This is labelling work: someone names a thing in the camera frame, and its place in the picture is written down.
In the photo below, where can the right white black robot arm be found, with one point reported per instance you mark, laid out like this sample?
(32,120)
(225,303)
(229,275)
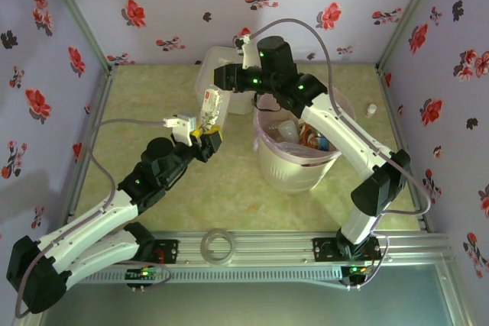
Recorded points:
(344,135)

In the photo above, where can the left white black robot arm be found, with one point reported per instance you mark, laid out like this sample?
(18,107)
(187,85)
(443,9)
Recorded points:
(88,223)

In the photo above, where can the pink plastic bin liner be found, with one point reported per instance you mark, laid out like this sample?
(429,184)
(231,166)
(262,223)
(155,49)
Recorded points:
(261,131)

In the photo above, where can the cream plastic waste bin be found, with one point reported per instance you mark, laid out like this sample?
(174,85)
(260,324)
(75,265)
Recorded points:
(290,173)

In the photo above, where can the white lidded storage box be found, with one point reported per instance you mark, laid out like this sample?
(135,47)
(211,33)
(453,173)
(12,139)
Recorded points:
(219,57)

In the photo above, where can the clear tape roll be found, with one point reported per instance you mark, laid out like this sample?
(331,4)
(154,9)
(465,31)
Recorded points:
(203,246)

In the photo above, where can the small white bottle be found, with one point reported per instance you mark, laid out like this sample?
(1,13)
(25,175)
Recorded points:
(371,109)

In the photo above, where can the small circuit board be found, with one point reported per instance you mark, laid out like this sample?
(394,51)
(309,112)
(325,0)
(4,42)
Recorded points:
(143,274)
(353,270)

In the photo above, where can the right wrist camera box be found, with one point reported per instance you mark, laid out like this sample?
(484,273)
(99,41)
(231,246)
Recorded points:
(250,55)

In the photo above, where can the aluminium front rail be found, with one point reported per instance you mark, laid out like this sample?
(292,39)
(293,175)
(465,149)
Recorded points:
(267,249)

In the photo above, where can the aluminium frame post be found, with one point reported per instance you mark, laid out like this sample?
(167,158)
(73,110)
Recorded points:
(410,13)
(77,13)

